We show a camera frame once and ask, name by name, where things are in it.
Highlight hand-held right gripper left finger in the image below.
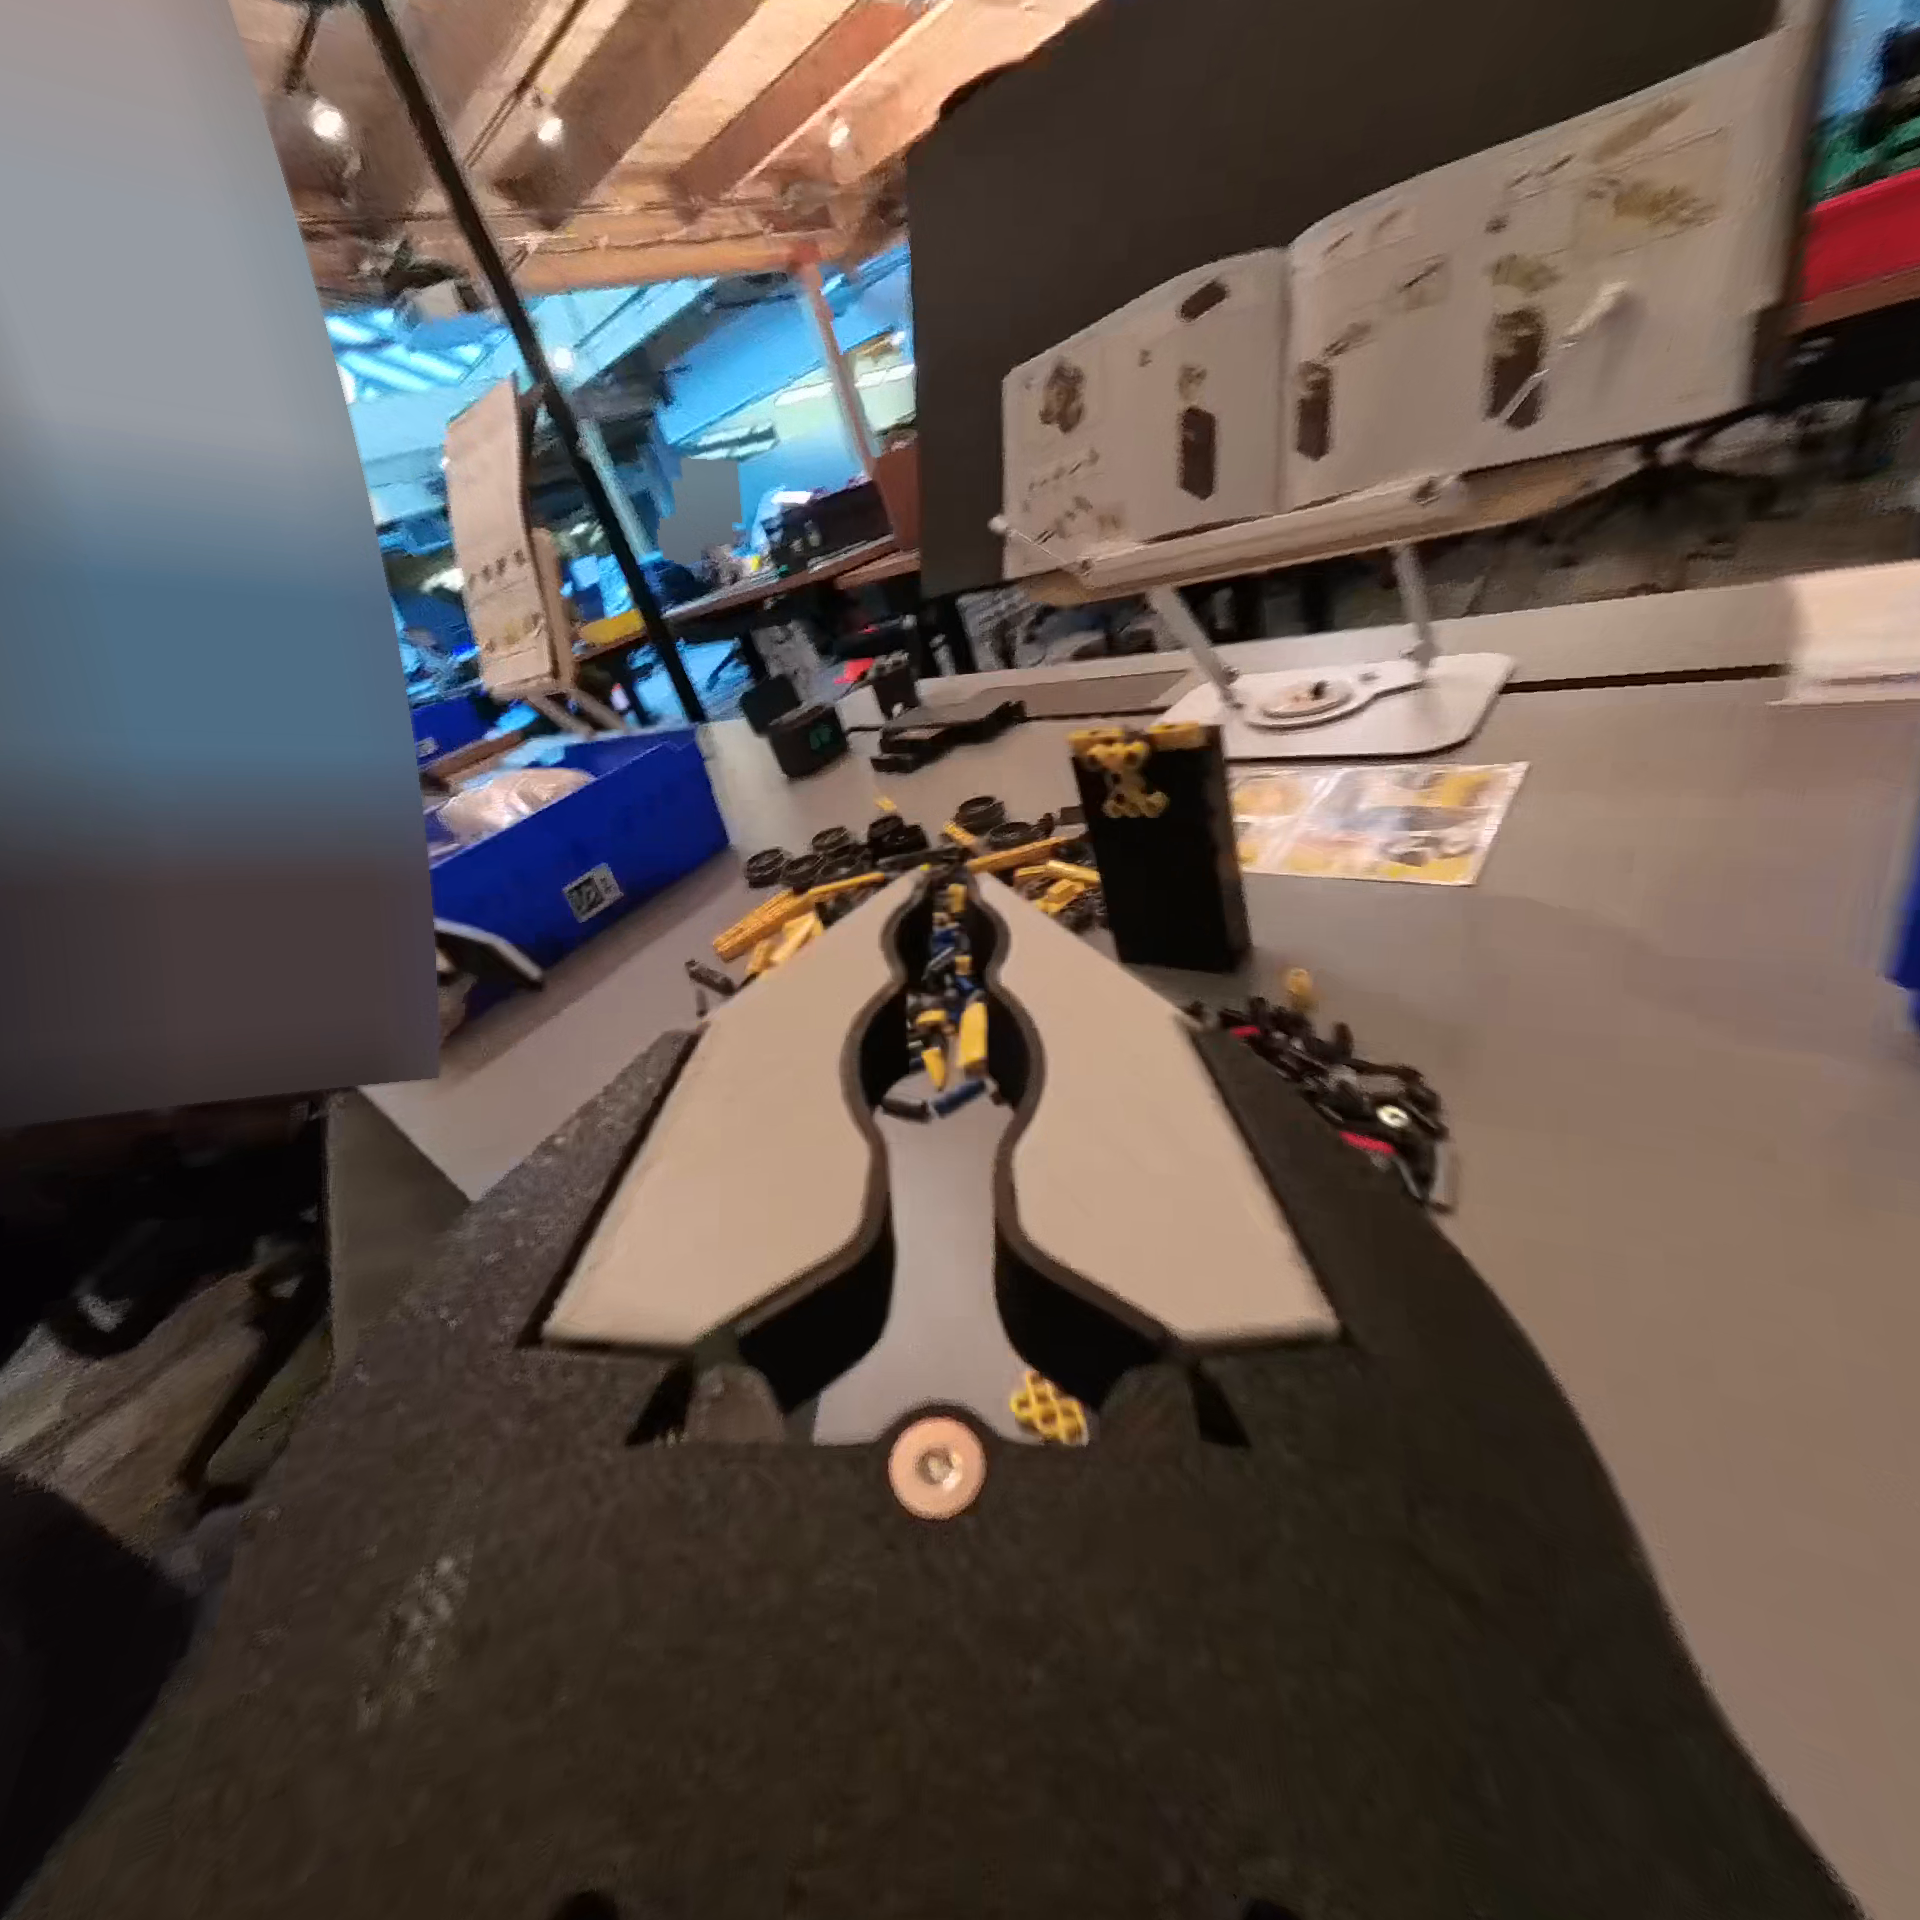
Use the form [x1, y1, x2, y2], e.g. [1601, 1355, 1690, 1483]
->
[540, 865, 937, 1424]

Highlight flat black plates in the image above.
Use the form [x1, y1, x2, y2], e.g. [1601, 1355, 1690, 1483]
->
[872, 695, 1033, 775]

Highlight open instruction booklet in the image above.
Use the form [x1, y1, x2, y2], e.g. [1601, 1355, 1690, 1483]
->
[1000, 26, 1806, 581]

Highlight black charger with green lights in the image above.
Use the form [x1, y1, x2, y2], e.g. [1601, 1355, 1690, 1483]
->
[762, 690, 853, 779]

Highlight silver book stand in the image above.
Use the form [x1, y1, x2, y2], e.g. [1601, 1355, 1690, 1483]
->
[986, 276, 1638, 761]

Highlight black block assembly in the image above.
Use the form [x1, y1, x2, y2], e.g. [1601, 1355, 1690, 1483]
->
[1071, 721, 1257, 972]

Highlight yellow sticker sheet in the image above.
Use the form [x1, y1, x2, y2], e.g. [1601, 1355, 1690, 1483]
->
[1225, 759, 1530, 888]

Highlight heap of small black connectors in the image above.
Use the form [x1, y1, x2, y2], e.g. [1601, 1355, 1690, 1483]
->
[1183, 993, 1460, 1206]

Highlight cluster of black toy tyres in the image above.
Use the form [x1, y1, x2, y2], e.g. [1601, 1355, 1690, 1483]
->
[741, 791, 1092, 892]

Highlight plain blue storage bin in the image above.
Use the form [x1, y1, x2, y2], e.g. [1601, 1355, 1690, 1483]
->
[1883, 809, 1920, 1039]

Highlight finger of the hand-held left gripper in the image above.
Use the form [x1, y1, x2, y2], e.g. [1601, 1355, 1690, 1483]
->
[433, 913, 546, 1039]

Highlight blue storage bin with label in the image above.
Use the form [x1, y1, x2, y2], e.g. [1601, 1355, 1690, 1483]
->
[424, 731, 732, 972]

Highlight black divider board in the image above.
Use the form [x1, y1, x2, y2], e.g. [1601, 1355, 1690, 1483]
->
[907, 0, 1843, 597]

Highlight black metal pole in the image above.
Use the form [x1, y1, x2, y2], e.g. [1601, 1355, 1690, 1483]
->
[356, 0, 710, 725]

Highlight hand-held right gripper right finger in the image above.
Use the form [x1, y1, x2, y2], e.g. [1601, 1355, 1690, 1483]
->
[972, 865, 1343, 1412]

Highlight red storage bin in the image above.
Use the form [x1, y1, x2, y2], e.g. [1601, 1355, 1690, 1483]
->
[1797, 186, 1920, 305]

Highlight cluttered wooden workbench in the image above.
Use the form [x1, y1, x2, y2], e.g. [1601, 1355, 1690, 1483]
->
[656, 527, 925, 709]

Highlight pile of yellow black building pieces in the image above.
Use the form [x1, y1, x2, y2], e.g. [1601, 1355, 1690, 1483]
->
[687, 832, 1120, 1121]

